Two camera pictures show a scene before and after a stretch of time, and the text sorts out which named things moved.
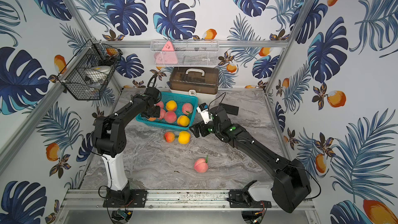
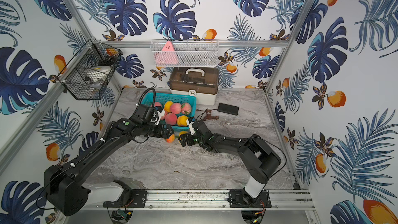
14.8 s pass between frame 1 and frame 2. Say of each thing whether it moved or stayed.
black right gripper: moved
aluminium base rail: stayed
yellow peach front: stayed
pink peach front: moved
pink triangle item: stayed
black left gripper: moved
